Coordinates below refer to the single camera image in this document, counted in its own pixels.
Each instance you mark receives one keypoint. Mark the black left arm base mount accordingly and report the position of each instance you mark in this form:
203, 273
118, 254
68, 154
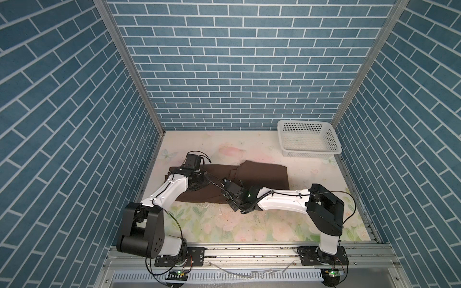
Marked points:
189, 256

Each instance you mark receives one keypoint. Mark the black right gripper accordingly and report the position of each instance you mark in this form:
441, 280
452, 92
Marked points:
231, 205

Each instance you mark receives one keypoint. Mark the green circuit board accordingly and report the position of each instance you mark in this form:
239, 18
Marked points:
331, 277
178, 276

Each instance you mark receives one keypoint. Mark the right green circuit board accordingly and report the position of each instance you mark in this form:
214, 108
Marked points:
331, 277

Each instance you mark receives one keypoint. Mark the white slotted cable duct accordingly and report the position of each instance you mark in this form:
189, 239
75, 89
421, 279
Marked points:
231, 276

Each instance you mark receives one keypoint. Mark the aluminium right table edge rail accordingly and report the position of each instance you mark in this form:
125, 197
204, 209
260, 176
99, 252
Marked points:
361, 209

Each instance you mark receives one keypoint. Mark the aluminium left corner post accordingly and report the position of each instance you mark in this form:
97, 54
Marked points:
110, 23

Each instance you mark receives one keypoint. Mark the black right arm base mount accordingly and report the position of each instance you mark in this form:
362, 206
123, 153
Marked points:
312, 256

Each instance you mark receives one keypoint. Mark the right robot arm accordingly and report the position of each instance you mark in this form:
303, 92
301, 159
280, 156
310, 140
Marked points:
324, 208

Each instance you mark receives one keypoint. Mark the white perforated plastic basket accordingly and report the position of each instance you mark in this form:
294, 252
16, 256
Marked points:
308, 139

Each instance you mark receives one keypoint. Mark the brown trousers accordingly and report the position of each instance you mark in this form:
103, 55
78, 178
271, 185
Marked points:
246, 174

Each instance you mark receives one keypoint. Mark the aluminium right corner post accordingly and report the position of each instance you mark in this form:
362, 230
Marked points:
390, 22

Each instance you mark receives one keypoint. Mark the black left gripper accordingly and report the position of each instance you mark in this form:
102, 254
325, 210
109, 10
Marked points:
205, 182

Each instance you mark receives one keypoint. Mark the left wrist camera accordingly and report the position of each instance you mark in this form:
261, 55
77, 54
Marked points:
192, 162

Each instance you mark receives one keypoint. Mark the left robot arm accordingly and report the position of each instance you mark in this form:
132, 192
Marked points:
141, 232

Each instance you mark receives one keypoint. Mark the left green circuit board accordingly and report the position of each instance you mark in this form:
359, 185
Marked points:
178, 276

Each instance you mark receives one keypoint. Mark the aluminium corner post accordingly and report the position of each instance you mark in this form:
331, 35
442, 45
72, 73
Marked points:
110, 23
390, 22

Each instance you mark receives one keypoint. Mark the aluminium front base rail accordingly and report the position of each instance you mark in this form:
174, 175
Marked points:
371, 265

